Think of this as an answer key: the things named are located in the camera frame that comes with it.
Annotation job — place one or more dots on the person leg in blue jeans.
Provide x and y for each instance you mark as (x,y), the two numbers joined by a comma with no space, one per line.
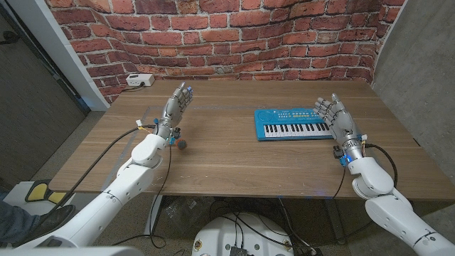
(14,224)

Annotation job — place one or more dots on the white table leg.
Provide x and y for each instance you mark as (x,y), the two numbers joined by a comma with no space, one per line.
(153,217)

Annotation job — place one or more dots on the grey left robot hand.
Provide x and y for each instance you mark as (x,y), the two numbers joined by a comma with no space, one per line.
(174,106)

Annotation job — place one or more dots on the blue toy piano keyboard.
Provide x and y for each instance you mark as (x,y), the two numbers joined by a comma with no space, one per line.
(281,124)

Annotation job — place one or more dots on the yellow black foot pedal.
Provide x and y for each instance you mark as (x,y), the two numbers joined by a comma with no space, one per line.
(37,192)

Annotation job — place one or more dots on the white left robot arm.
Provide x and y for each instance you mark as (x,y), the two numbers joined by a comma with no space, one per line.
(106,199)

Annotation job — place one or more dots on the white power strip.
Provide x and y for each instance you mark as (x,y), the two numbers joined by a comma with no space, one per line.
(139,79)

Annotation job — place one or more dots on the clear plastic bag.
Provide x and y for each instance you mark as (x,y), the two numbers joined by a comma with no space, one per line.
(185,213)

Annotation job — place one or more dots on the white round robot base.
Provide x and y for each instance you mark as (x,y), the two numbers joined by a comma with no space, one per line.
(220,234)

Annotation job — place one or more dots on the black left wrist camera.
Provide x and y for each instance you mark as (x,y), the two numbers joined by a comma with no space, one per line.
(176,133)

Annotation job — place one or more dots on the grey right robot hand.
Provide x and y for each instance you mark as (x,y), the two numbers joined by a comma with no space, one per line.
(337,119)

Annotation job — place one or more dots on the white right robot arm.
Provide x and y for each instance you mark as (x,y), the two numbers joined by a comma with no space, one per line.
(391,202)

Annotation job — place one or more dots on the black shoe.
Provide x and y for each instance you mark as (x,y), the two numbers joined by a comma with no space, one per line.
(53,218)

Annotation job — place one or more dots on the small orange grey ball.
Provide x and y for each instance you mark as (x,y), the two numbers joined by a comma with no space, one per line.
(181,144)

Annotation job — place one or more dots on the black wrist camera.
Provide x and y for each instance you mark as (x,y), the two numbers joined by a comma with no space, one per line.
(338,153)
(176,133)

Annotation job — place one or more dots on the grey table leg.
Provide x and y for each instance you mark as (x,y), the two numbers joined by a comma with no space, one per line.
(336,220)

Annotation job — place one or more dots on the white robot torso edge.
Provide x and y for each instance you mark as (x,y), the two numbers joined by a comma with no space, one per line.
(71,251)

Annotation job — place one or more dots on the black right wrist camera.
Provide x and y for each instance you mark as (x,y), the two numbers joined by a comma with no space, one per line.
(338,153)

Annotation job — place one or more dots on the white door frame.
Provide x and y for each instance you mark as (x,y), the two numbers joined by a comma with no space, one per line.
(60,53)

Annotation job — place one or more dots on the red brick printed backdrop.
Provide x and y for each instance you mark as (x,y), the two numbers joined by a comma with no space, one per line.
(227,39)

